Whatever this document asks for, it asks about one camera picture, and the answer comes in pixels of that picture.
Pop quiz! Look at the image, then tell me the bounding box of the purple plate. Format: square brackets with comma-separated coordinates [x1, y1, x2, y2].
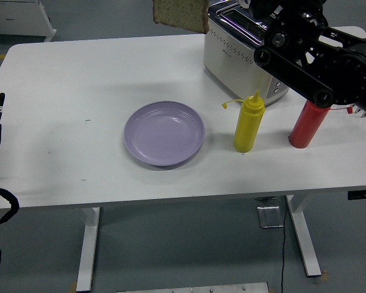
[123, 101, 206, 167]

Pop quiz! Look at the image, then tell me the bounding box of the brown bread slice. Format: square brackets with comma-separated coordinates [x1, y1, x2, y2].
[152, 0, 210, 34]

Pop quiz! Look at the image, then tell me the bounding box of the cream and chrome toaster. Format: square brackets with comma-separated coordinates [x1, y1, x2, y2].
[203, 0, 293, 107]

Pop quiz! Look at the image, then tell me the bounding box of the white background machine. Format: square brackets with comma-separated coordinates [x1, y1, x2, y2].
[0, 0, 57, 43]

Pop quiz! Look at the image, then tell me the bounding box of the small metal floor plate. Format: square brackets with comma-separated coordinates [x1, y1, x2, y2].
[257, 206, 285, 229]

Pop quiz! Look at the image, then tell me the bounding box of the white table leg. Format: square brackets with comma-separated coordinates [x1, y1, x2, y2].
[285, 194, 322, 278]
[76, 206, 101, 292]

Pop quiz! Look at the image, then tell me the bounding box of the yellow squeeze bottle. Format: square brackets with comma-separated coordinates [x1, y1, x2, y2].
[221, 89, 265, 153]

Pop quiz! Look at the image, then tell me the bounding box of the red squeeze bottle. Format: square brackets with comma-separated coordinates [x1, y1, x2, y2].
[288, 99, 354, 150]

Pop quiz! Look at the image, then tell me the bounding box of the black table control panel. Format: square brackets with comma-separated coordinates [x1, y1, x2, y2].
[346, 189, 366, 201]

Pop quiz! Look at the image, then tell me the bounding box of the wide metal base plate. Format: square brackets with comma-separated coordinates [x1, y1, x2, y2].
[115, 281, 270, 293]

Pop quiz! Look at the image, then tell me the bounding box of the black floor cable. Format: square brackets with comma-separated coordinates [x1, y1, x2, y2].
[279, 198, 289, 293]

